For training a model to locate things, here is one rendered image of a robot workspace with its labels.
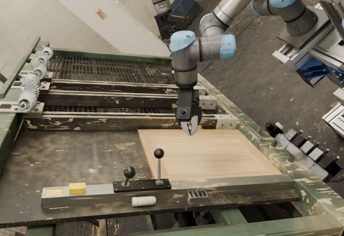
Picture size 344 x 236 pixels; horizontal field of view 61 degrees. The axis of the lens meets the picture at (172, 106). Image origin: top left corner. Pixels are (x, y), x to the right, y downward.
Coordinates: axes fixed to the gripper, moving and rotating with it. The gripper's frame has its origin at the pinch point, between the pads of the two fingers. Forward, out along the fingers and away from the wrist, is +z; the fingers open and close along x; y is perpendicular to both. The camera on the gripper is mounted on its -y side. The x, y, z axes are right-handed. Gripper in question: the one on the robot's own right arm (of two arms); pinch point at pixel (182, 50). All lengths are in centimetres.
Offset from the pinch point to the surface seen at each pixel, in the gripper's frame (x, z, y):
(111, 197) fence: 63, 21, 38
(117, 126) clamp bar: 12.5, 21.5, 41.6
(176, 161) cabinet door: 37, 34, 17
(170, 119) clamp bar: 6.5, 30.0, 17.1
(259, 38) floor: -217, 80, -93
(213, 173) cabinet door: 44, 40, 4
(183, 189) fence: 58, 31, 15
